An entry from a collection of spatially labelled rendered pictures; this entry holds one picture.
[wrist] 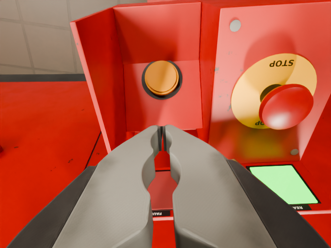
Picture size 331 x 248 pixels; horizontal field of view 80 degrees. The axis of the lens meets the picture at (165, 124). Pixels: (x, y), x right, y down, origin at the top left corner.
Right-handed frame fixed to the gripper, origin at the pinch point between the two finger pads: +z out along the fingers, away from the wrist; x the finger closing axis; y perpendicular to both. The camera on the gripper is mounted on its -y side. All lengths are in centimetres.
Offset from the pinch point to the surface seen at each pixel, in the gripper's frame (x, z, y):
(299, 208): 11.6, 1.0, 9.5
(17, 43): -64, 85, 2
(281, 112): 9.1, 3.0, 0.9
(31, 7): -52, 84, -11
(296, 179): 13.0, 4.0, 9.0
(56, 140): -30, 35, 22
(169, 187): 0.2, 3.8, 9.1
